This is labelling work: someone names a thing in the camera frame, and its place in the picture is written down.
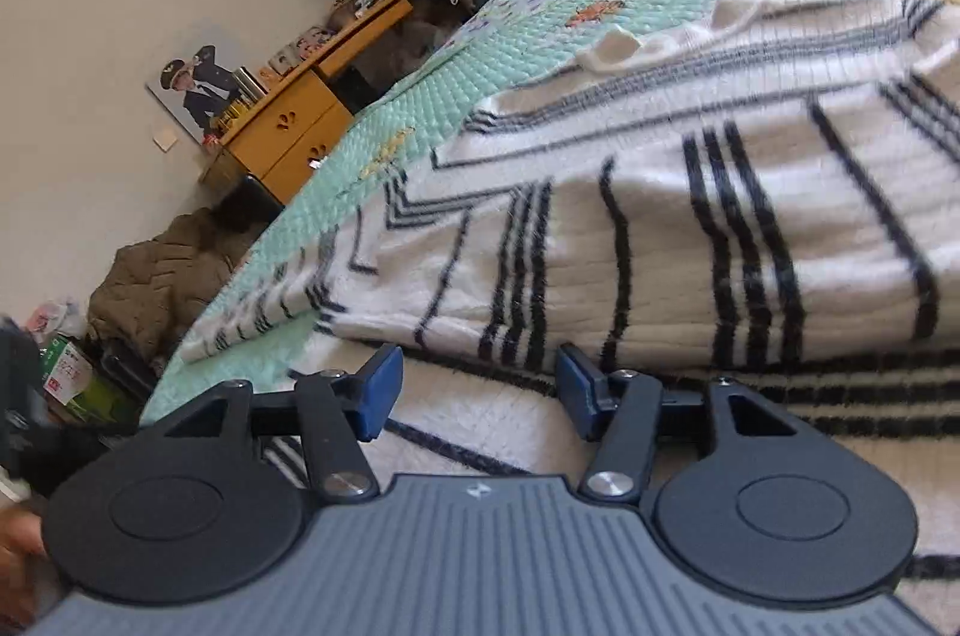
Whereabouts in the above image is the row of photo cards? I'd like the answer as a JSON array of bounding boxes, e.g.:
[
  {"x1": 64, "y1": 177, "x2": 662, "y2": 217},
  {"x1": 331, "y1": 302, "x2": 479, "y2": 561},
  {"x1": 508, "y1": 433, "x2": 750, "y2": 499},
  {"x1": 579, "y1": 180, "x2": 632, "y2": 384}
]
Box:
[{"x1": 266, "y1": 25, "x2": 338, "y2": 78}]

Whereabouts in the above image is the plastic bag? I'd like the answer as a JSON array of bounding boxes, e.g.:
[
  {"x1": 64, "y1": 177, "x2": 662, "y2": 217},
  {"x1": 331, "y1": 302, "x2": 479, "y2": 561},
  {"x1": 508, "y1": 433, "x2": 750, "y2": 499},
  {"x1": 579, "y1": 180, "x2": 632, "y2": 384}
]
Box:
[{"x1": 26, "y1": 298, "x2": 87, "y2": 341}]

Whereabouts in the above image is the brown quilted jacket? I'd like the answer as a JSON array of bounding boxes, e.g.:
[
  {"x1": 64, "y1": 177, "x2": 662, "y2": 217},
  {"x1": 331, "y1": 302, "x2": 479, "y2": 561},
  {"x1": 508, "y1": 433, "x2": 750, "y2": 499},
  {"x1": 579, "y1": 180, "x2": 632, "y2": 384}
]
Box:
[{"x1": 86, "y1": 207, "x2": 263, "y2": 374}]

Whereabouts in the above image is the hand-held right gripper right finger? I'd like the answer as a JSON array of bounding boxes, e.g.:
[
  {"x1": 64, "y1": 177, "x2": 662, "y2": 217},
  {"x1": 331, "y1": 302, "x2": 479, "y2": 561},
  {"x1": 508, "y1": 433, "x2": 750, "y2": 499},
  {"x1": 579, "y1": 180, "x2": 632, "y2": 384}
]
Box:
[{"x1": 556, "y1": 343, "x2": 797, "y2": 503}]

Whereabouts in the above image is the wooden desk with drawers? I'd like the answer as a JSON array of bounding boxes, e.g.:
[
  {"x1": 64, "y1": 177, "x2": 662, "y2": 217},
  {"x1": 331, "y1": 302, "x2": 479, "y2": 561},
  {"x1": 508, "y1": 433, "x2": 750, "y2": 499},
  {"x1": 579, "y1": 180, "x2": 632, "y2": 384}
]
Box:
[{"x1": 199, "y1": 0, "x2": 466, "y2": 206}]

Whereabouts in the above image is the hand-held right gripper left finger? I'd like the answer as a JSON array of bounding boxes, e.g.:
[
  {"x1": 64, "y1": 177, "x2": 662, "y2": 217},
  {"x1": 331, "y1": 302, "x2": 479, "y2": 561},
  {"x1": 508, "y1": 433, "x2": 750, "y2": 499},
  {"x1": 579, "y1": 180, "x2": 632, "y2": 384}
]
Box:
[{"x1": 161, "y1": 343, "x2": 406, "y2": 503}]

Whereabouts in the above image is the green and white box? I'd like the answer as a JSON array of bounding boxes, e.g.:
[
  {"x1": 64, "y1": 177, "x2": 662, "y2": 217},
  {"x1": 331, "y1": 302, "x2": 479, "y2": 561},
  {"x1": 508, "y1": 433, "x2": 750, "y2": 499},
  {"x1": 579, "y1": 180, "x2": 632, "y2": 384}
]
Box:
[{"x1": 37, "y1": 336, "x2": 143, "y2": 427}]

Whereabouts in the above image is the person's left hand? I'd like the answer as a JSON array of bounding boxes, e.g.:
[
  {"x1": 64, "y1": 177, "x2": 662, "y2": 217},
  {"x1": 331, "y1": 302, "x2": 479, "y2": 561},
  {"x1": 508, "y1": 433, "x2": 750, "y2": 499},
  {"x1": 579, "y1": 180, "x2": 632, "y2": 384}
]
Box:
[{"x1": 0, "y1": 507, "x2": 47, "y2": 622}]

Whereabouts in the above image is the wall poster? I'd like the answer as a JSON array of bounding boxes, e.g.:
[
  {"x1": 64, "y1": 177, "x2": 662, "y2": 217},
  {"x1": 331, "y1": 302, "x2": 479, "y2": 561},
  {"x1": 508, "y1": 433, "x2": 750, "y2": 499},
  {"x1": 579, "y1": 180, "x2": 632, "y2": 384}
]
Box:
[{"x1": 146, "y1": 43, "x2": 245, "y2": 146}]

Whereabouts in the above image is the white black-striped sweater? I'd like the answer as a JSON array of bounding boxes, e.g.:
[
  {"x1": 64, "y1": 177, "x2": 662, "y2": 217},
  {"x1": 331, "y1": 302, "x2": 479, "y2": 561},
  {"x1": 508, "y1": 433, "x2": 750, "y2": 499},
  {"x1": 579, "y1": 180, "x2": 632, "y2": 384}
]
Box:
[{"x1": 180, "y1": 0, "x2": 960, "y2": 607}]

